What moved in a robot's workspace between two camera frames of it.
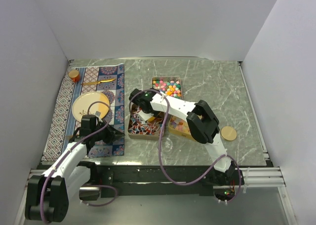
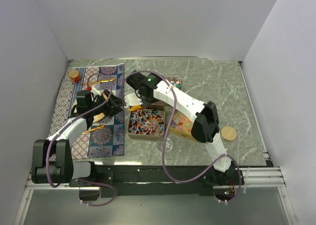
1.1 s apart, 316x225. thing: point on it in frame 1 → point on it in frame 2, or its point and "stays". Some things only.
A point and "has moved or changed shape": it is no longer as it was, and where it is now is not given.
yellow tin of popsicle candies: (179, 126) stays
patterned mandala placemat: (109, 80) stays
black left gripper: (112, 134) → (113, 105)
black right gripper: (155, 113) → (144, 103)
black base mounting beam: (146, 179) stays
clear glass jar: (167, 144) stays
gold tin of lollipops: (144, 130) stays
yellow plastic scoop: (151, 119) has moved or changed shape
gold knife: (94, 83) stays
